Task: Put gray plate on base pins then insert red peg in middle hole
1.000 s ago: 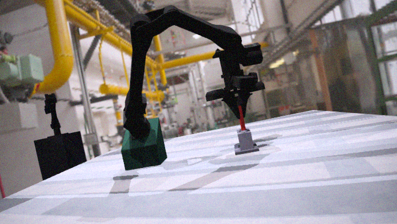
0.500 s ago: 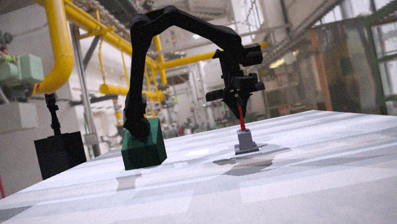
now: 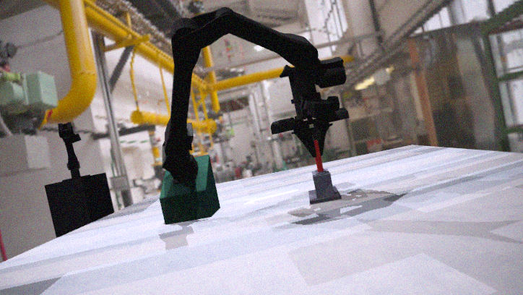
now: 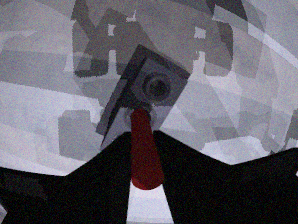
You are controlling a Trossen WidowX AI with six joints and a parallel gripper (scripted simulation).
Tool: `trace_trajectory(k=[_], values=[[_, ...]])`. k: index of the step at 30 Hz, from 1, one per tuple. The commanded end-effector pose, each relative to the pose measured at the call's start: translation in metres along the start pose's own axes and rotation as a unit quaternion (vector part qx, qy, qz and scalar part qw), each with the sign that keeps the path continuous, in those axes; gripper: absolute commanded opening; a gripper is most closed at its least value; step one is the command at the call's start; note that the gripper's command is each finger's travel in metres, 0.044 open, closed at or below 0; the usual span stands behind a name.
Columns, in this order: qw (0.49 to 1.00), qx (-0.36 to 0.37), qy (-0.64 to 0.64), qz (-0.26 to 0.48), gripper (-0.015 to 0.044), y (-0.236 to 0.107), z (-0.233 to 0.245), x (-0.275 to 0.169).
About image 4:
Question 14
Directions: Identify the red peg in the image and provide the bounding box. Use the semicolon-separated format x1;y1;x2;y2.
130;109;164;190

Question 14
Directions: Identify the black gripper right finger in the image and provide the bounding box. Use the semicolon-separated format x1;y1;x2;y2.
153;129;298;224

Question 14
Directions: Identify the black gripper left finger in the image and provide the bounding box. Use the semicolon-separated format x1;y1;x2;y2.
0;131;132;224

